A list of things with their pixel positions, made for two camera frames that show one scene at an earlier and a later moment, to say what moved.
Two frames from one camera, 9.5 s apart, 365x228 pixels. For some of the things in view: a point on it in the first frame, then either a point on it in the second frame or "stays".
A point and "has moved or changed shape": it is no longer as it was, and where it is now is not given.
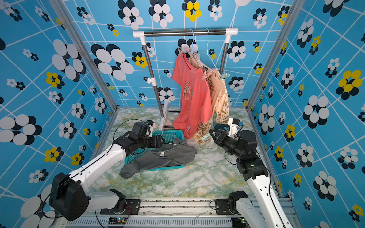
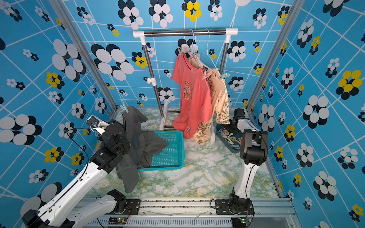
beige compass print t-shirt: x=219 y=99 stays
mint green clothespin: x=224 y=75 stays
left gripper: x=155 y=144 → x=114 y=123
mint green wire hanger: x=206 y=49 stays
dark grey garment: x=177 y=152 has moved or changed shape
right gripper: x=222 y=138 → x=227 y=127
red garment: x=196 y=106 stays
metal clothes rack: x=151 y=78 stays
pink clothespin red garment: x=206 y=75 stays
